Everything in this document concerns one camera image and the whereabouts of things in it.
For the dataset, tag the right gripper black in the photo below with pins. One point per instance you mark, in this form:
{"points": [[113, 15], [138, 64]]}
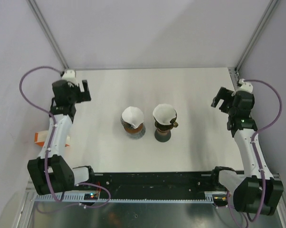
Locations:
{"points": [[224, 94]]}

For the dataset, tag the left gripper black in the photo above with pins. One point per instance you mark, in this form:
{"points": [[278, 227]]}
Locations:
{"points": [[83, 96]]}

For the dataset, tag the clear glass dripper cone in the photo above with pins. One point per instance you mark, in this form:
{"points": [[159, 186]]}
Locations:
{"points": [[125, 124]]}

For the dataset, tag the white paper coffee filter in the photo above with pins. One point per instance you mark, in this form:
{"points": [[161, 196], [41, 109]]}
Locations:
{"points": [[133, 116]]}

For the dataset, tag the olive green dripper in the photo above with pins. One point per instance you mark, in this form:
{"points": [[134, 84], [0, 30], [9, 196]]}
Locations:
{"points": [[174, 123]]}

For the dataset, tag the clear glass carafe server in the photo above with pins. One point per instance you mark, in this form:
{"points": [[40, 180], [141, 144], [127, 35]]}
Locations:
{"points": [[138, 134]]}

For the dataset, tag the red black coffee dripper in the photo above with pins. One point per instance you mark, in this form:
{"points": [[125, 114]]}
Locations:
{"points": [[162, 135]]}

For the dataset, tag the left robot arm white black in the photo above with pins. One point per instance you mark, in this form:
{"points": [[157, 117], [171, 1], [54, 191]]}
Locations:
{"points": [[49, 172]]}

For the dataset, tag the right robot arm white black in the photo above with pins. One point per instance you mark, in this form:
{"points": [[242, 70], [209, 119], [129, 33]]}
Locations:
{"points": [[258, 192]]}

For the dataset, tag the orange white box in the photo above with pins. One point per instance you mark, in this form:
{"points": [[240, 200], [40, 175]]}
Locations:
{"points": [[41, 136]]}

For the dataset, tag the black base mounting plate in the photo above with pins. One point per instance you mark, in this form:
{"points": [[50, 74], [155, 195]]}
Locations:
{"points": [[157, 182]]}

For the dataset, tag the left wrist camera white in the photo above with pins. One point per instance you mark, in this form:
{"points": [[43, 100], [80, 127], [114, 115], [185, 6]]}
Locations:
{"points": [[70, 76]]}

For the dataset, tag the left aluminium frame post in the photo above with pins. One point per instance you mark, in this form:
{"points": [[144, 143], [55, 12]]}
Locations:
{"points": [[47, 32]]}

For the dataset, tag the aluminium frame post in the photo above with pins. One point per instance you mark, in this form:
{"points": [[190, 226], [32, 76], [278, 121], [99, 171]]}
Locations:
{"points": [[266, 16], [47, 32]]}

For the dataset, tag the right aluminium frame post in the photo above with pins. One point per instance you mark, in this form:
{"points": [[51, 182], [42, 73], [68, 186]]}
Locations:
{"points": [[266, 16]]}

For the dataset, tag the grey cable duct rail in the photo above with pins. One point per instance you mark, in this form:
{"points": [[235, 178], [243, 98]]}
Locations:
{"points": [[188, 197]]}

